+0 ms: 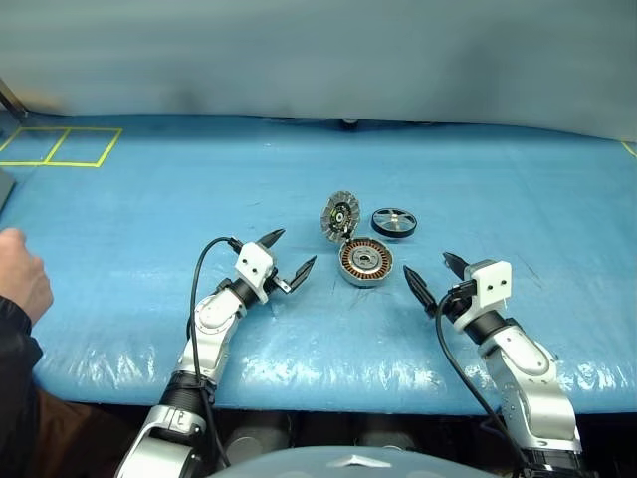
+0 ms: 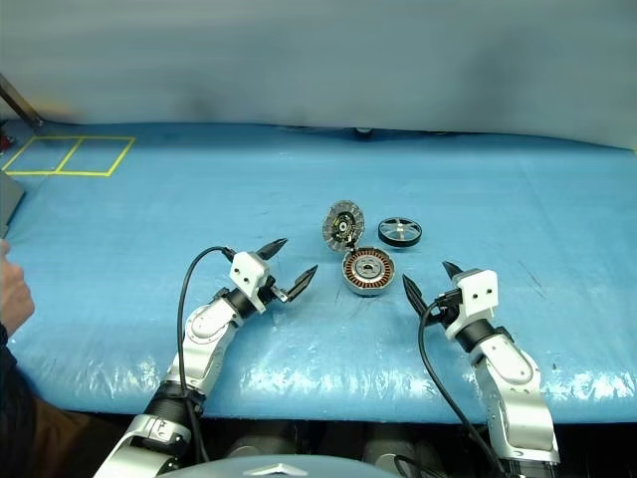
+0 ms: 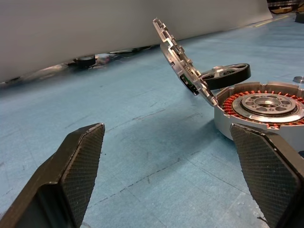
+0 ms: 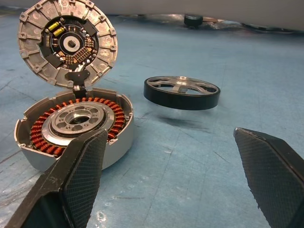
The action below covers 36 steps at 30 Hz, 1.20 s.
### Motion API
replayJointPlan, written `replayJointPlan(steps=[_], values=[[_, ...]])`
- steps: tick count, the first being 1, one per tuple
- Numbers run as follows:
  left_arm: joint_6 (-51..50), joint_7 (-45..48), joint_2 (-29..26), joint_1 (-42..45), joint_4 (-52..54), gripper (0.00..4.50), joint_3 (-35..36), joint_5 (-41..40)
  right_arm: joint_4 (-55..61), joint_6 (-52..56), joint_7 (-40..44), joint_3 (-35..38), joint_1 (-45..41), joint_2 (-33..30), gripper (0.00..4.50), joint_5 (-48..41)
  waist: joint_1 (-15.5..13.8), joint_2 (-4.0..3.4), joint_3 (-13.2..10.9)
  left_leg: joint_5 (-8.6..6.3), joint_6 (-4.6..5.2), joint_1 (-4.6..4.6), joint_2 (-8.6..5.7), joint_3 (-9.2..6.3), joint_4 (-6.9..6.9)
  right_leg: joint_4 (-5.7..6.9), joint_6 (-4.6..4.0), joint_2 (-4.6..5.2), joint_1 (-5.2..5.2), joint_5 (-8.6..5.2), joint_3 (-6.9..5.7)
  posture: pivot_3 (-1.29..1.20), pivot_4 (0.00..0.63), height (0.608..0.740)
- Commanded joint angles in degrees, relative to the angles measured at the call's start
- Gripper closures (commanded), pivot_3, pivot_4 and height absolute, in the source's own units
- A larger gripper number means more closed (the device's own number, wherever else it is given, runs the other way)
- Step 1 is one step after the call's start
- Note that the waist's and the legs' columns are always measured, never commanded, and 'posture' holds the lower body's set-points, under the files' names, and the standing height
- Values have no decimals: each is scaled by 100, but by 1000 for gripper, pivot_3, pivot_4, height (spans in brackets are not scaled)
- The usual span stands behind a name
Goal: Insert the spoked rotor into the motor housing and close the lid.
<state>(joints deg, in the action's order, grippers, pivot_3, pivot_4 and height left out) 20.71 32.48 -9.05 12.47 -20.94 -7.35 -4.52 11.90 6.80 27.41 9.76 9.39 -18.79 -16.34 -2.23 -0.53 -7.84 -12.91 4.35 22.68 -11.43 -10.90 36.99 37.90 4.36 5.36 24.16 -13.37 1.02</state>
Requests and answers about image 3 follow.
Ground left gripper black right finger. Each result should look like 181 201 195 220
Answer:
229 123 304 228

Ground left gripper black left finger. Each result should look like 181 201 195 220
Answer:
0 123 105 228

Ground silver motor stator copper windings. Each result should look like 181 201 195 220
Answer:
213 81 304 152

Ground black spoked rotor wheel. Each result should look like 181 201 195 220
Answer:
200 63 251 91

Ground silver motor cover plate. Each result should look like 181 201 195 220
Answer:
152 17 219 105

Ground blue table cover sheet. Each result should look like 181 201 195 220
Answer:
0 10 304 228

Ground black round stand foot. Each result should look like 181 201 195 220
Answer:
73 54 95 68

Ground white backdrop sheet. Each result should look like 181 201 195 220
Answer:
0 0 274 83

